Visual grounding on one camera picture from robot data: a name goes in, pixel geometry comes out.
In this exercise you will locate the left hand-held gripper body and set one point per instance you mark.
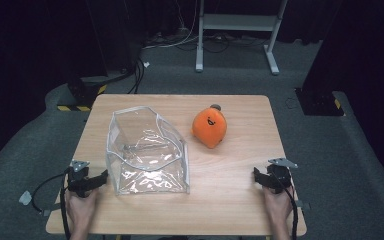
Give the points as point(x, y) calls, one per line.
point(80, 181)

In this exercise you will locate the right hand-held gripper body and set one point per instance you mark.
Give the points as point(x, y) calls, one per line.
point(280, 178)

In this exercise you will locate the clear plastic bag white trim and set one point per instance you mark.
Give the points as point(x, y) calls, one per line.
point(146, 150)

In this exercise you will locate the orange plush toy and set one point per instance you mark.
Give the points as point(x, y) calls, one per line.
point(208, 128)

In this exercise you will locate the person's left hand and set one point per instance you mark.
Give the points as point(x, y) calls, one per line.
point(81, 205)

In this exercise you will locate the person's right hand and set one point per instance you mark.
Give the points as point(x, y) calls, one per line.
point(278, 203)

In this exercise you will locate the black stand base striped tape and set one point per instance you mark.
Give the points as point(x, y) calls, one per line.
point(83, 91)

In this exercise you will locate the white paper scrap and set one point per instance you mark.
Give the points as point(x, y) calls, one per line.
point(146, 64)

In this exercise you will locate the white metal stand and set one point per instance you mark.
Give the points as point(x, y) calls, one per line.
point(236, 22)

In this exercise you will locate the grey table bracket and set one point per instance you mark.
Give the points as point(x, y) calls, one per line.
point(304, 205)
point(50, 211)

